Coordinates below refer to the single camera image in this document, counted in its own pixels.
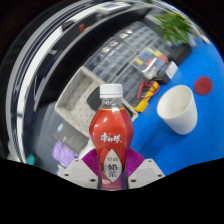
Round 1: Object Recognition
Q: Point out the black zip pouch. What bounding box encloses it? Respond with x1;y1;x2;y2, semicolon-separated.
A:
87;86;137;119

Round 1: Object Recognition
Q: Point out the drawer cabinet with coloured drawers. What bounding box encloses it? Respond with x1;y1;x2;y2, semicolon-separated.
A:
133;46;171;79

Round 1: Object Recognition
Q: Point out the grey small-parts drawer cabinet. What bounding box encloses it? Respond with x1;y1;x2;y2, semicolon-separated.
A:
114;63;148;101
83;36;134;84
114;21;168;54

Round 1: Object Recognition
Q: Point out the flat round red coaster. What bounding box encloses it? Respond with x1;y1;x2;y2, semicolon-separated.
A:
193;75;214;96

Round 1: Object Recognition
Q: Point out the black shelf unit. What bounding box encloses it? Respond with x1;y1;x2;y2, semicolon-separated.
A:
6;0;158;163

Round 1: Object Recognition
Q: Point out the white cup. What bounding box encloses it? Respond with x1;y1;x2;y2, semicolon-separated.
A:
156;84;199;136

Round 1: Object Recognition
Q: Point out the black flat case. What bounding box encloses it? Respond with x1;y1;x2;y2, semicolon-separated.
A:
169;43;194;66

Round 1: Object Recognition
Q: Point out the black box with white label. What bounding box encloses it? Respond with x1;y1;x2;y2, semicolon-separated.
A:
156;60;180;85

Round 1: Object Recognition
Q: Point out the green potted plant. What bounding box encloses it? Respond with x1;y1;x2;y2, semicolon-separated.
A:
154;11;201;46

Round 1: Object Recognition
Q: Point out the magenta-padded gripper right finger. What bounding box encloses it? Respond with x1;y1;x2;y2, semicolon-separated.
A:
126;148;166;190

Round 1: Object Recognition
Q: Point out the red drink bottle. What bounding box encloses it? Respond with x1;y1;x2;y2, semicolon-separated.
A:
88;83;135;192

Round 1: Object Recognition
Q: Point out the yellow multimeter with red leads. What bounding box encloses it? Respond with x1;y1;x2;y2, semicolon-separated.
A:
134;79;161;113

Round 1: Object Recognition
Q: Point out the dark grey box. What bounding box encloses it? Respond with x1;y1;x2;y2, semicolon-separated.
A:
53;122;89;154

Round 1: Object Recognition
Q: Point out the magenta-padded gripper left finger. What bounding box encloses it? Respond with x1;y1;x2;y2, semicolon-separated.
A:
62;148;101;190

